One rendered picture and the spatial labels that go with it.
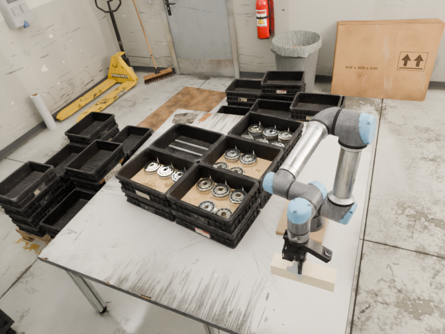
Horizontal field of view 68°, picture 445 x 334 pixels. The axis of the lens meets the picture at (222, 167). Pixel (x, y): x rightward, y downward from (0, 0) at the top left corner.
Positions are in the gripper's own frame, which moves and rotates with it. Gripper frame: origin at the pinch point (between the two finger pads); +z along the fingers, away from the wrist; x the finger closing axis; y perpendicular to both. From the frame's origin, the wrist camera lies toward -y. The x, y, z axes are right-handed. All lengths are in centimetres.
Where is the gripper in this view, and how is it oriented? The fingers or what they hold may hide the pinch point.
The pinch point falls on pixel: (302, 270)
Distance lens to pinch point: 136.1
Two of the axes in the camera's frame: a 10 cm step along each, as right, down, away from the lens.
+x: -4.0, 6.3, -6.7
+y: -9.1, -1.6, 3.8
